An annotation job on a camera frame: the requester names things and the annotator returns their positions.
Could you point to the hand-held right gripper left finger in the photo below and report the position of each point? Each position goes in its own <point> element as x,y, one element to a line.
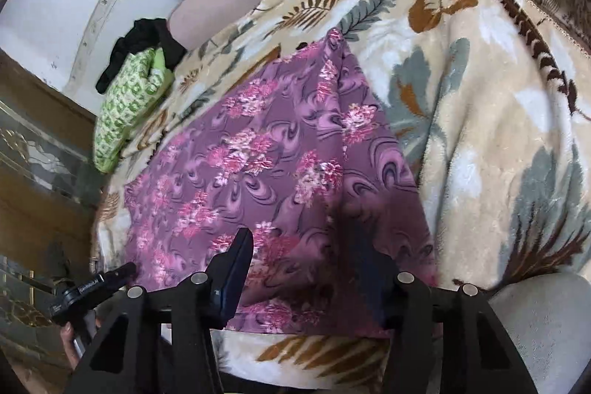
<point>231,281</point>

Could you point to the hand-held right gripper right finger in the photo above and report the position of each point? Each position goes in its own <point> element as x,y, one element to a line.
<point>369,278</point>

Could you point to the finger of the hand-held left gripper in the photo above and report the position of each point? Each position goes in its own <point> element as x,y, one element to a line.
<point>121,273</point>

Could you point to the purple floral shirt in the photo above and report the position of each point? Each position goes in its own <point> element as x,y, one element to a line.
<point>277,135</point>

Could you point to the person's left hand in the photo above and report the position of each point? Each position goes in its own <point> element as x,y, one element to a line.
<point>69,341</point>

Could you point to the wooden glass panel door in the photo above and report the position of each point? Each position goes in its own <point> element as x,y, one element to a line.
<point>27,209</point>

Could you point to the green patterned cloth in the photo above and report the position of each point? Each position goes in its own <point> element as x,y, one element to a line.
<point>124,98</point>

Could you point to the person's leg in light jeans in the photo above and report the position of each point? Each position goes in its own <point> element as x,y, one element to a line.
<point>545,329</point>

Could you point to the beige leaf print blanket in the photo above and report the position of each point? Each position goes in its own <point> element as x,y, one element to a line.
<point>485,121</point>

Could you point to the black cloth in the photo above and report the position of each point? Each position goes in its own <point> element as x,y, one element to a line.
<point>147,34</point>

